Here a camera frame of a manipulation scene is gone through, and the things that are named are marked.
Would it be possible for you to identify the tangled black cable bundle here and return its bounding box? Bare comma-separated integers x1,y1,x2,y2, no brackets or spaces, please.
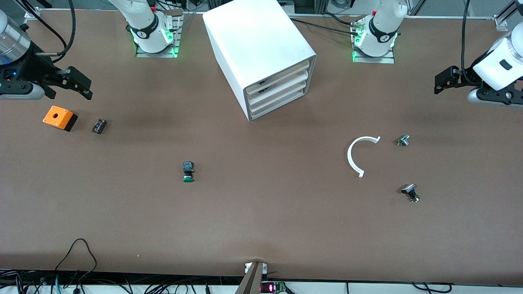
0,269,246,294

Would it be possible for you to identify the red LED display board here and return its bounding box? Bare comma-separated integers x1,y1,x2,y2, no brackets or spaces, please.
260,281,286,294

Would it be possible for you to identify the aluminium table frame rail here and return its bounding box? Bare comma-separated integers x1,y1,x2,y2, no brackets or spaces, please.
25,7,509,21

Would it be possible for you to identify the black table cable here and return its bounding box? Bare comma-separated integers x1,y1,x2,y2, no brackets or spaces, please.
288,12,365,36

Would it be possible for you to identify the orange button enclosure box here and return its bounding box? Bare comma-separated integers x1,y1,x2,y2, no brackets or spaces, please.
42,105,78,132

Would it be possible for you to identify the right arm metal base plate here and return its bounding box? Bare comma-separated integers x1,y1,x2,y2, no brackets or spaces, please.
136,10,181,58

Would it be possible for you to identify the brown camera post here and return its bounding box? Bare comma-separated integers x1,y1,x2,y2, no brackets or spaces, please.
234,261,264,294

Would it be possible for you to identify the white curved plastic ring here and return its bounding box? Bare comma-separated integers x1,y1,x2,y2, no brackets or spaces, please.
347,136,381,178

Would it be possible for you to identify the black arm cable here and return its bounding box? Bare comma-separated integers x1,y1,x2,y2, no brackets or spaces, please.
461,0,470,73
14,0,77,57

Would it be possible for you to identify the white drawer cabinet shell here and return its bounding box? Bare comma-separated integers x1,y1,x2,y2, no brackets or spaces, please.
203,0,317,122

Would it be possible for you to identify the thin black cable loop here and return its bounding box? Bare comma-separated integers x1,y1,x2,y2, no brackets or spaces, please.
54,238,98,282

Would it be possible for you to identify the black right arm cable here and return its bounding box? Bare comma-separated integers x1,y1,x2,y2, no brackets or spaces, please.
14,0,77,57

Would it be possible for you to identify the white plastic drawer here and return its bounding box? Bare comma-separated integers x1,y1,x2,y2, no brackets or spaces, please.
250,86,307,120
249,78,309,113
246,60,314,98
248,69,312,106

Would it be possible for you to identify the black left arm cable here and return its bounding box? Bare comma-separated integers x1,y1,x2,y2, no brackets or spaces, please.
461,0,470,73

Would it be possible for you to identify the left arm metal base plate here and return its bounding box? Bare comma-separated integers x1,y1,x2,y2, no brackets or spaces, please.
352,18,396,64

